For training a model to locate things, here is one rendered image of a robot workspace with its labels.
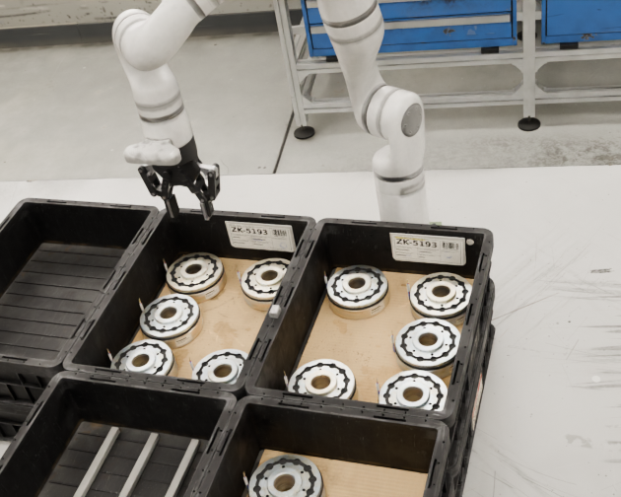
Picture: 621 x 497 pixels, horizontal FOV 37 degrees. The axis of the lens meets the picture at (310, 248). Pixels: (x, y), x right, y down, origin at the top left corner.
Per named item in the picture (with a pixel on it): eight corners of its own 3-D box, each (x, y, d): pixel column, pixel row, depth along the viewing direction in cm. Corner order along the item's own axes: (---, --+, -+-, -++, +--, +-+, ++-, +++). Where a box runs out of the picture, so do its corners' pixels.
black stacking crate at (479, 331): (329, 269, 167) (319, 220, 159) (495, 283, 157) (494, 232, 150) (257, 445, 139) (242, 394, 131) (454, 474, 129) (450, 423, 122)
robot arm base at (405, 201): (380, 231, 183) (371, 159, 173) (427, 224, 183) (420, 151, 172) (385, 259, 176) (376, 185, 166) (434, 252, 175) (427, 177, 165)
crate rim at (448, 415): (320, 227, 161) (318, 216, 159) (495, 240, 151) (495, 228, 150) (243, 404, 133) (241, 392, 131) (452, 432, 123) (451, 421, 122)
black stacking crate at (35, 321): (42, 245, 185) (23, 199, 178) (176, 255, 176) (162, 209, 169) (-71, 395, 157) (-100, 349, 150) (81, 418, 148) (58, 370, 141)
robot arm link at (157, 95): (129, 103, 145) (147, 127, 138) (101, 13, 135) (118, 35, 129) (171, 88, 147) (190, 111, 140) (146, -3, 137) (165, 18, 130)
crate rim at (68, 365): (165, 216, 170) (162, 205, 169) (320, 227, 161) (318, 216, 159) (62, 379, 142) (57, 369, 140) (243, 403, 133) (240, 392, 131)
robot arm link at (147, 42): (118, 52, 128) (193, -14, 128) (101, 30, 135) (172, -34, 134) (149, 86, 133) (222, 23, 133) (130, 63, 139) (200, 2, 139)
